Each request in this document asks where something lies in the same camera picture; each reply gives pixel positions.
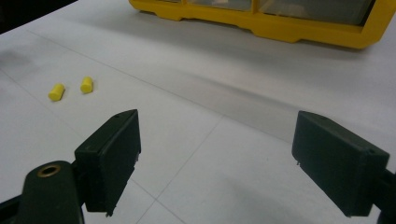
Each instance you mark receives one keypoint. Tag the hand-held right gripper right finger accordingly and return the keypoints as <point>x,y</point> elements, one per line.
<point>337,165</point>

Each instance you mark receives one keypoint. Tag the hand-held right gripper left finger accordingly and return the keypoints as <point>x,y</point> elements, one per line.
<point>109,161</point>

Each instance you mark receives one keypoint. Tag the yellow foam earplug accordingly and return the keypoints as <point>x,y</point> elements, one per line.
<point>86,85</point>
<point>56,92</point>

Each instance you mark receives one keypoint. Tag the yellow drawer organizer cabinet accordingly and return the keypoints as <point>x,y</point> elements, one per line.
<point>280,25</point>

